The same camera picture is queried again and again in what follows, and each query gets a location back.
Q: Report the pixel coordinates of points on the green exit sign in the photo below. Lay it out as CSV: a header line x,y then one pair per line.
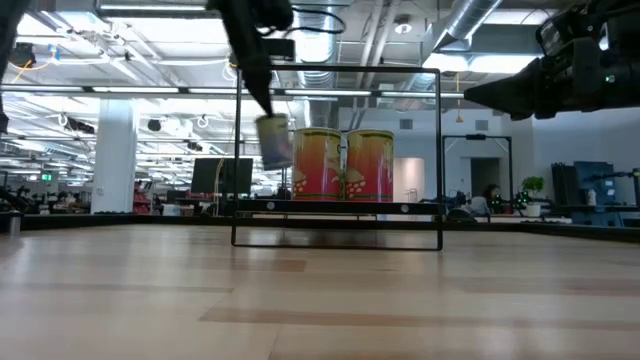
x,y
46,177

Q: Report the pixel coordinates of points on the yellow hanging pendant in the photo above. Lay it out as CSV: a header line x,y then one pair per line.
x,y
458,118

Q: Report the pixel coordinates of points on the black ceiling mounted device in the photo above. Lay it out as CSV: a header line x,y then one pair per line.
x,y
22,55

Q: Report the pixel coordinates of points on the ribbed silver ventilation duct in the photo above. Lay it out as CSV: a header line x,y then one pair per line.
x,y
315,50

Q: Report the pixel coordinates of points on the grey metal post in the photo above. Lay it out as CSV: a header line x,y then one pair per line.
x,y
14,225

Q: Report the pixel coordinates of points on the wall vent grille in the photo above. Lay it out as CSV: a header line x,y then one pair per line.
x,y
406,124

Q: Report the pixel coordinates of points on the white round pillar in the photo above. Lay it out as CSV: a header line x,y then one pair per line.
x,y
115,155

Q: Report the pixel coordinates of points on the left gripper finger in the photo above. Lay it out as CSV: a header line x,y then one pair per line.
x,y
257,82

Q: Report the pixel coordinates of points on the orange red peach can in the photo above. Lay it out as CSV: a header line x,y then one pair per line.
x,y
317,165
372,165

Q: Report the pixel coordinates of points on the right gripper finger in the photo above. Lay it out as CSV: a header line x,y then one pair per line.
x,y
510,90

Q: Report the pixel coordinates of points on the long ceiling light strip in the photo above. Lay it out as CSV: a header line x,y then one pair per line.
x,y
135,90

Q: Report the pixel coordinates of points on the potted green plant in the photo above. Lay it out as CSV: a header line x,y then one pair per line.
x,y
533,185

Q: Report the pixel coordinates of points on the white grey labelled can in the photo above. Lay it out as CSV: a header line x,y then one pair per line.
x,y
274,145

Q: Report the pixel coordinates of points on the red shelving unit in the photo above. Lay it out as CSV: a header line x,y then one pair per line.
x,y
141,200

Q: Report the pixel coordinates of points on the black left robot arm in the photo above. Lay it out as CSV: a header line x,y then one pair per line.
x,y
12,30

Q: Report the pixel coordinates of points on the person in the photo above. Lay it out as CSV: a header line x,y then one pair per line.
x,y
490,192

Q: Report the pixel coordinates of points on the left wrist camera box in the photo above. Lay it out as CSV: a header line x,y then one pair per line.
x,y
280,50

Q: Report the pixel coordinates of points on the background black metal frame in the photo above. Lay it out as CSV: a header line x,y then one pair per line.
x,y
475,136

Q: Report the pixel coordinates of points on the black table edge rail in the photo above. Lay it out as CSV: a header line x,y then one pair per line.
x,y
100,220

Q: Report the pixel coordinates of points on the black metal frame shelf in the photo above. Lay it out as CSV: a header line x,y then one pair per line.
x,y
345,207

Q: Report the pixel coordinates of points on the black monitor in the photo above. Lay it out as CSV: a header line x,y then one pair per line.
x,y
202,175

